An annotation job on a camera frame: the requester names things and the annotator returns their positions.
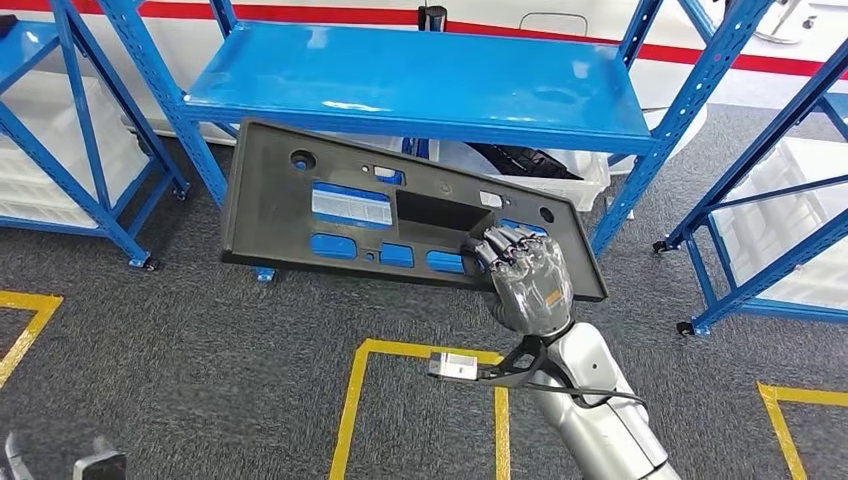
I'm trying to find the black barrier post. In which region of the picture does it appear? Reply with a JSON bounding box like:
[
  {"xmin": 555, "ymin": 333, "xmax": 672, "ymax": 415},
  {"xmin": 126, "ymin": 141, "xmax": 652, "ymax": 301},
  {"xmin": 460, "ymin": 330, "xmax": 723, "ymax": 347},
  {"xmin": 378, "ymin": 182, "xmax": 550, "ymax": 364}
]
[{"xmin": 417, "ymin": 5, "xmax": 448, "ymax": 33}]

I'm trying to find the white ribbed plastic bin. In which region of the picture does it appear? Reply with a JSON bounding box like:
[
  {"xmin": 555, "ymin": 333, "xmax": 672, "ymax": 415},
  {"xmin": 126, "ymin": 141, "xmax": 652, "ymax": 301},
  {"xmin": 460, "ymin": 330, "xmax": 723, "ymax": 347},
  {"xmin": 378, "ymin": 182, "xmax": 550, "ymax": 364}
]
[
  {"xmin": 0, "ymin": 71, "xmax": 150, "ymax": 230},
  {"xmin": 712, "ymin": 137, "xmax": 848, "ymax": 313}
]

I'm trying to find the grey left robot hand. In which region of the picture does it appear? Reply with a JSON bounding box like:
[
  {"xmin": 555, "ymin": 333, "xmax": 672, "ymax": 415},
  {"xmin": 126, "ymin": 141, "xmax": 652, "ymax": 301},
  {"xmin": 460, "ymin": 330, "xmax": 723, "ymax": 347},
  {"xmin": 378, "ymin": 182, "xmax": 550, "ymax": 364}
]
[{"xmin": 3, "ymin": 431, "xmax": 34, "ymax": 480}]

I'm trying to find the white plastic crate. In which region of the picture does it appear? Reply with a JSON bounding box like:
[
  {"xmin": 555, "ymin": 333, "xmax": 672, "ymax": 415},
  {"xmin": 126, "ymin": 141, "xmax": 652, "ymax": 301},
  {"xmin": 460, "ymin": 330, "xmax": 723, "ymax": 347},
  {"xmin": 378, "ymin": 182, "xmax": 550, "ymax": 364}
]
[{"xmin": 430, "ymin": 135, "xmax": 612, "ymax": 213}]

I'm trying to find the black plastic plate bracket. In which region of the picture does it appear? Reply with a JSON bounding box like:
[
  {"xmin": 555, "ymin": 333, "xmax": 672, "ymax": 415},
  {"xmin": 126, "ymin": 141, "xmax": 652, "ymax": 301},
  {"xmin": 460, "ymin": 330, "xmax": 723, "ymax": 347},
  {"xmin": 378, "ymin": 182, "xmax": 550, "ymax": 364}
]
[{"xmin": 219, "ymin": 119, "xmax": 609, "ymax": 304}]

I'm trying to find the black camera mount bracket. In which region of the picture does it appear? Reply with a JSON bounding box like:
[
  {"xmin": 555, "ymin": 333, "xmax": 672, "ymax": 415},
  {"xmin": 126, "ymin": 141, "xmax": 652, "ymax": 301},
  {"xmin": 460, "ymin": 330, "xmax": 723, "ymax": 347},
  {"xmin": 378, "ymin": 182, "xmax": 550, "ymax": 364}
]
[{"xmin": 473, "ymin": 336, "xmax": 551, "ymax": 389}]

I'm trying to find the blue steel shelf rack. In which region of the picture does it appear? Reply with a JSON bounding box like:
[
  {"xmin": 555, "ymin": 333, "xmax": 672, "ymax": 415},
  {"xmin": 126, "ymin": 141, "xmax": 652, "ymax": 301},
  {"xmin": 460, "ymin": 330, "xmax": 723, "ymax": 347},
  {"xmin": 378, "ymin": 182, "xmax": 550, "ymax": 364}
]
[
  {"xmin": 0, "ymin": 0, "xmax": 190, "ymax": 272},
  {"xmin": 95, "ymin": 0, "xmax": 776, "ymax": 284},
  {"xmin": 652, "ymin": 39, "xmax": 848, "ymax": 338}
]

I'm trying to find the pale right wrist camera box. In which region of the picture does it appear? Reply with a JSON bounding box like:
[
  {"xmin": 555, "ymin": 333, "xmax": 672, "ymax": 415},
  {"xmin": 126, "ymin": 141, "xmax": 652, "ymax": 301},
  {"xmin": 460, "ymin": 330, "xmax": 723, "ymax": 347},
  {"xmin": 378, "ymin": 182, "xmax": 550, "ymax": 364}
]
[{"xmin": 428, "ymin": 351, "xmax": 480, "ymax": 382}]

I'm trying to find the black ribbed rubber part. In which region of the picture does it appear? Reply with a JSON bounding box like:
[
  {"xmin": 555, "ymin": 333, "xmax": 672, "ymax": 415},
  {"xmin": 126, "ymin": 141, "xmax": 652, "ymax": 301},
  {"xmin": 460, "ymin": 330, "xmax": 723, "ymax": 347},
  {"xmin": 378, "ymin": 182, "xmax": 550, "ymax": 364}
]
[{"xmin": 466, "ymin": 142, "xmax": 584, "ymax": 181}]

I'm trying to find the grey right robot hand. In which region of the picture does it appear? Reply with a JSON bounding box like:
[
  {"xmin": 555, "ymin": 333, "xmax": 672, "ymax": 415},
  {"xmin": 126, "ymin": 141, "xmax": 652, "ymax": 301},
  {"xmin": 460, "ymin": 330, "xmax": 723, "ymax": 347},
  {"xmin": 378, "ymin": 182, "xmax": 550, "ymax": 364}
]
[{"xmin": 472, "ymin": 225, "xmax": 576, "ymax": 338}]

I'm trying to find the white car with red stripe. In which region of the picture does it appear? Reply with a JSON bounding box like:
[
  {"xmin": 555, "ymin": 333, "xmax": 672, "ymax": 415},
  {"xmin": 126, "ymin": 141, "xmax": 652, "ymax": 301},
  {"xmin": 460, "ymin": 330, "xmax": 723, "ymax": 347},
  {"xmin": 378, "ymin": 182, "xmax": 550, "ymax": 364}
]
[{"xmin": 0, "ymin": 0, "xmax": 848, "ymax": 177}]

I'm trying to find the yellow floor tape square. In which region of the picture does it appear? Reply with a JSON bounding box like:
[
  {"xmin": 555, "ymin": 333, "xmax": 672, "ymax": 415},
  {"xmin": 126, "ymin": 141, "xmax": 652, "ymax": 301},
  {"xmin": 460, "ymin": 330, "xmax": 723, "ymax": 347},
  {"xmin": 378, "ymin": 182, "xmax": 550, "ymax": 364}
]
[
  {"xmin": 0, "ymin": 290, "xmax": 64, "ymax": 389},
  {"xmin": 757, "ymin": 382, "xmax": 848, "ymax": 480},
  {"xmin": 327, "ymin": 339, "xmax": 511, "ymax": 480}
]

